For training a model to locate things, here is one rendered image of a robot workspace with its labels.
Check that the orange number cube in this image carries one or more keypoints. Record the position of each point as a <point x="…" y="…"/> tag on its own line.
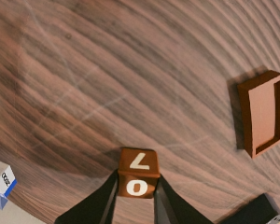
<point x="138" y="173"/>

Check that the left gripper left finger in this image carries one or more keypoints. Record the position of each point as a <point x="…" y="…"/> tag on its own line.
<point x="93" y="209"/>

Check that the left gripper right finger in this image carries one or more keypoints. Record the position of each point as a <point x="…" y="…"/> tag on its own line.
<point x="178" y="210"/>

